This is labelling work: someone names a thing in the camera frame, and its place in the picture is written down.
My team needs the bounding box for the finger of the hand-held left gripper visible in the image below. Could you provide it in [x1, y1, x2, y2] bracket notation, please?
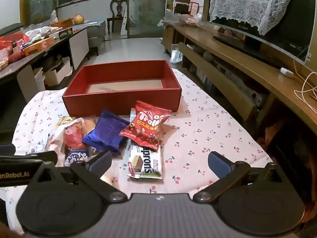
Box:
[0, 151, 58, 166]

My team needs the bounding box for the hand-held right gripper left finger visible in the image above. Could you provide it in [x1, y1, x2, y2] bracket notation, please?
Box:
[27, 151, 128, 202]

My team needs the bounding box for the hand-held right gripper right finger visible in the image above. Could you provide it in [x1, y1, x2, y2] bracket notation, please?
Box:
[193, 151, 288, 202]

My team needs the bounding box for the blue and white snack packet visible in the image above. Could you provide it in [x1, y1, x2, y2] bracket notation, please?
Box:
[65, 147, 90, 166]

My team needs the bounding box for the blue foil snack packet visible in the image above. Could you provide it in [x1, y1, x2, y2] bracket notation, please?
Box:
[82, 109, 130, 156]

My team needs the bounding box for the clear packet with red print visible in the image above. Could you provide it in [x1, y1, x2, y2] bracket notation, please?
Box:
[47, 118, 86, 166]

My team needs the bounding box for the clear mooncake packet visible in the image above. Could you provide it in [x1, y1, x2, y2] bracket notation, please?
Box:
[83, 119, 97, 134]

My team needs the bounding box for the white wafer packet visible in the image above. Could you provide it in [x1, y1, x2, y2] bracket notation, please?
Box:
[123, 139, 164, 179]

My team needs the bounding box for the gold foil snack packet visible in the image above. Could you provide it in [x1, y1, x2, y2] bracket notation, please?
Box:
[57, 116, 76, 127]

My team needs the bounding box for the red gummy packet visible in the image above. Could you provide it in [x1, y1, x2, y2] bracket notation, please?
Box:
[119, 100, 172, 151]

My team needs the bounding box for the red cardboard box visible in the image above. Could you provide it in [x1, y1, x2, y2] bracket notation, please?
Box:
[62, 59, 182, 117]

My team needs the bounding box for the cherry print tablecloth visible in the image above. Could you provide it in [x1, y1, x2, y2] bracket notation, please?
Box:
[5, 68, 273, 228]

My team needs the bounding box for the white storage box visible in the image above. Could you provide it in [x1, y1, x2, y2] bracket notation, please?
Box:
[43, 57, 73, 86]

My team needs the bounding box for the wooden television stand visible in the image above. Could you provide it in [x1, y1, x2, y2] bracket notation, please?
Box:
[162, 21, 317, 139]

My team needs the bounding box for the orange cardboard box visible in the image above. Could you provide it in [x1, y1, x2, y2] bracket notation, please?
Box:
[23, 38, 55, 56]

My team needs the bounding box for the white charger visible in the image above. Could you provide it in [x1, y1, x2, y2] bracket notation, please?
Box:
[280, 67, 294, 78]

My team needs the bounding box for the silver foil bag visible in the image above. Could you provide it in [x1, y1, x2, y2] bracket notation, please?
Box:
[170, 44, 184, 63]

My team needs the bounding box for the sideboard with white doors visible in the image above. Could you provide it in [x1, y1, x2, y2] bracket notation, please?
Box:
[0, 26, 90, 102]

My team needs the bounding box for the red plastic bag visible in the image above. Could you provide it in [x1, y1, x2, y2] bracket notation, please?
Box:
[0, 34, 30, 50]

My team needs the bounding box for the grey sofa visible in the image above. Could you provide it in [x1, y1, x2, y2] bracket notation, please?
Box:
[87, 20, 106, 56]

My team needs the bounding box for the dark box with yellow label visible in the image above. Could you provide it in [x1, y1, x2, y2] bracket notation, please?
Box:
[53, 27, 73, 41]

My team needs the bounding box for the television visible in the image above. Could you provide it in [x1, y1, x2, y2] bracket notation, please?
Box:
[205, 0, 317, 66]

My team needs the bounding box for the orange basket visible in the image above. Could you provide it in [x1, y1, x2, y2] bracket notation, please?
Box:
[51, 18, 75, 28]

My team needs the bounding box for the clear plastic bag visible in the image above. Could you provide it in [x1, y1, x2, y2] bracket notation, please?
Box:
[178, 12, 211, 28]

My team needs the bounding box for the red and white box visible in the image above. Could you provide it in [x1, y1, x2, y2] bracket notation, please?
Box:
[188, 2, 200, 15]

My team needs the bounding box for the dark wooden chair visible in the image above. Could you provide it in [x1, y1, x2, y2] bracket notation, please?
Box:
[106, 0, 128, 34]

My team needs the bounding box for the white lace cloth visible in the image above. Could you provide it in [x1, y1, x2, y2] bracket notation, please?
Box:
[209, 0, 296, 36]

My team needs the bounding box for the white cable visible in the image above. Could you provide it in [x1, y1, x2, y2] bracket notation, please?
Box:
[293, 59, 317, 107]

